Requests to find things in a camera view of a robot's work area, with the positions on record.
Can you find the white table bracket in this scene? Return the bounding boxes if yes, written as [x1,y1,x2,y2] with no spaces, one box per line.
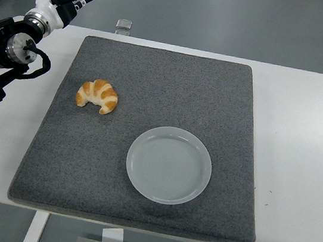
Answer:
[101,226,125,242]

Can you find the small clear square floor plate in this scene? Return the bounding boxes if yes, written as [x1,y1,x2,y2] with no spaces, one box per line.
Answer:
[115,17,133,31]

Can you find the white table leg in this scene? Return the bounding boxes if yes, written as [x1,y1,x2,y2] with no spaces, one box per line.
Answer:
[21,209,51,242]

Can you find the grey felt mat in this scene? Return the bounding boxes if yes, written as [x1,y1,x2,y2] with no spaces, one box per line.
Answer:
[4,27,281,242]

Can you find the golden croissant bread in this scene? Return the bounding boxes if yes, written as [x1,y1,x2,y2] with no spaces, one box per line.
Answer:
[74,76,121,117]

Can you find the pale grey round plate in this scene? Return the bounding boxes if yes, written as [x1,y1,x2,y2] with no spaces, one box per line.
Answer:
[121,120,218,210]

